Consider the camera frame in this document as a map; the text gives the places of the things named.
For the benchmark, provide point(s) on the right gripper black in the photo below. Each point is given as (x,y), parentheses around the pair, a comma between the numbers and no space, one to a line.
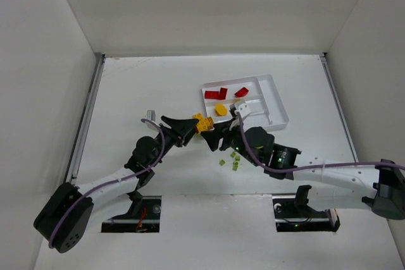
(225,137)

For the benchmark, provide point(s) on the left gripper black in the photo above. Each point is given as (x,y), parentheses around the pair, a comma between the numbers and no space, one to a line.
(176,134)

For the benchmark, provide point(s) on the yellow and red lego stack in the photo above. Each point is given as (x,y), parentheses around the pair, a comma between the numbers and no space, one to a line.
(204,124)

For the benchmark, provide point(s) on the yellow rounded lego piece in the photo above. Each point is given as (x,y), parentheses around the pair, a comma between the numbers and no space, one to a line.
(221,110)

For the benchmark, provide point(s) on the red lego piece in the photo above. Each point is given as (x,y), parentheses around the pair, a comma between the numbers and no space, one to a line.
(220,94)

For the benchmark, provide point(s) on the red rounded lego brick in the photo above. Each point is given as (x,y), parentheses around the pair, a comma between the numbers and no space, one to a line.
(241,92)

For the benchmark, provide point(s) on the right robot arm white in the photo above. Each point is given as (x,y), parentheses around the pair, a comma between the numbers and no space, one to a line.
(374,186)

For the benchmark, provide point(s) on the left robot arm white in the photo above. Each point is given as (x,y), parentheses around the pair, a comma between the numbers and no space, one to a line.
(64,218)

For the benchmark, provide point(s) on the white divided tray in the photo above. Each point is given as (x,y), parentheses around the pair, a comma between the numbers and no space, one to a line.
(263,99)

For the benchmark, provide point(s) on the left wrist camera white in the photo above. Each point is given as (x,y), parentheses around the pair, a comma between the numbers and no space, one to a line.
(151,115)

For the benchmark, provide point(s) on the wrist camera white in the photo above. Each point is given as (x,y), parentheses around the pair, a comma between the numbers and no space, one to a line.
(151,115)
(241,109)

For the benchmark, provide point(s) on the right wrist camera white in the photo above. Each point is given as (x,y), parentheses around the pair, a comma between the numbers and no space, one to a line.
(241,109)

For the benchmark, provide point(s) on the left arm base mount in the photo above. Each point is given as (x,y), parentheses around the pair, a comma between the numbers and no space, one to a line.
(142,217)

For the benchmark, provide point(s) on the left aluminium rail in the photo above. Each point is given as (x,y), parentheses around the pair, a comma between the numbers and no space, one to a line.
(77,151)

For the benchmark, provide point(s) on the aluminium rail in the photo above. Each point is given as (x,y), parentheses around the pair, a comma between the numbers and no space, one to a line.
(324,62)
(77,151)

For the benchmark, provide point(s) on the right aluminium rail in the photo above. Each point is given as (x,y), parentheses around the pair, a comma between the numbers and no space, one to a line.
(324,62)

